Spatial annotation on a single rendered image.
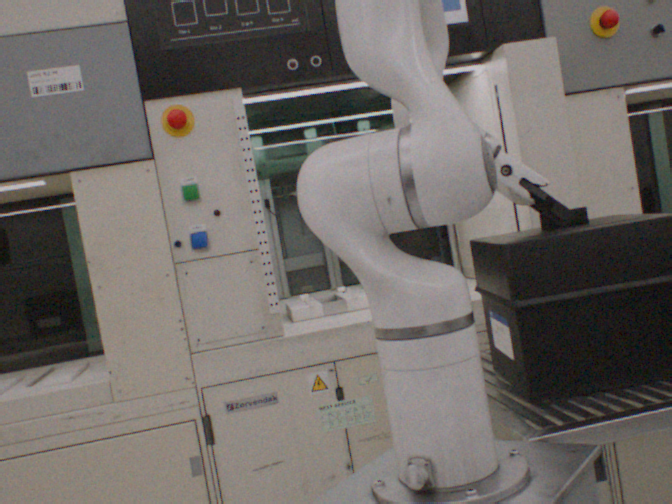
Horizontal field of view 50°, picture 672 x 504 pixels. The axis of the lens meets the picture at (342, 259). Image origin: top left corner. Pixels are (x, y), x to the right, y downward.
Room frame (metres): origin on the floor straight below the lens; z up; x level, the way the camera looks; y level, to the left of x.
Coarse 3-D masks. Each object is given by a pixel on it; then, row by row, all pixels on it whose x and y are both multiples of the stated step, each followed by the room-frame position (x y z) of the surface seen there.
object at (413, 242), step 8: (400, 232) 2.09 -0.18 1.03; (408, 232) 2.09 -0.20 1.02; (416, 232) 2.09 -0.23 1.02; (424, 232) 2.10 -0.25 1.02; (432, 232) 2.10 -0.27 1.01; (392, 240) 2.08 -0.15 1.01; (400, 240) 2.09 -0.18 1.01; (408, 240) 2.09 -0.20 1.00; (416, 240) 2.09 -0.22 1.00; (424, 240) 2.10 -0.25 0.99; (432, 240) 2.10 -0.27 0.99; (400, 248) 2.09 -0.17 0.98; (408, 248) 2.09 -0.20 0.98; (416, 248) 2.09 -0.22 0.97; (424, 248) 2.10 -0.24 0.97; (432, 248) 2.10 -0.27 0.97; (424, 256) 2.10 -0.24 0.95; (432, 256) 2.10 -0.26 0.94
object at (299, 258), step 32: (160, 0) 1.50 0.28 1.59; (192, 0) 1.51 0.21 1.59; (224, 0) 1.52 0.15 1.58; (256, 0) 1.53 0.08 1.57; (288, 0) 1.53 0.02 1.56; (160, 32) 1.50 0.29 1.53; (192, 32) 1.50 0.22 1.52; (224, 32) 1.51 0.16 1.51; (256, 32) 1.52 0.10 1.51; (288, 32) 1.53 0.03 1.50; (192, 128) 1.50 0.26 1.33; (288, 192) 2.43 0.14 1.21; (256, 224) 1.51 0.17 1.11; (288, 224) 2.42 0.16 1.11; (288, 256) 2.42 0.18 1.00; (320, 256) 2.42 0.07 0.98; (288, 288) 2.42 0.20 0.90; (320, 288) 2.43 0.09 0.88; (320, 416) 1.52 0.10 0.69; (352, 416) 1.53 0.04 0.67
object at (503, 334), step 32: (640, 288) 1.10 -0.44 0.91; (512, 320) 1.14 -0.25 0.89; (544, 320) 1.10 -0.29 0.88; (576, 320) 1.10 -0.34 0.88; (608, 320) 1.10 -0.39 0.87; (640, 320) 1.10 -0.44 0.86; (512, 352) 1.17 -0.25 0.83; (544, 352) 1.10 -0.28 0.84; (576, 352) 1.10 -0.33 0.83; (608, 352) 1.10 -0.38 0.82; (640, 352) 1.10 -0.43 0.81; (512, 384) 1.22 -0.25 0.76; (544, 384) 1.10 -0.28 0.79; (576, 384) 1.10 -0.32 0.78; (608, 384) 1.10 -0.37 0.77
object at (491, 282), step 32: (544, 224) 1.23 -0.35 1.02; (576, 224) 1.23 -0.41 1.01; (608, 224) 1.13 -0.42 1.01; (640, 224) 1.10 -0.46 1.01; (480, 256) 1.29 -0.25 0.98; (512, 256) 1.10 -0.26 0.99; (544, 256) 1.10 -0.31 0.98; (576, 256) 1.10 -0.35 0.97; (608, 256) 1.10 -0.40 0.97; (640, 256) 1.10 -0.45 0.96; (480, 288) 1.33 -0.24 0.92; (512, 288) 1.10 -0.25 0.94; (544, 288) 1.10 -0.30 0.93; (576, 288) 1.10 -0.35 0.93; (608, 288) 1.09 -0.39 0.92
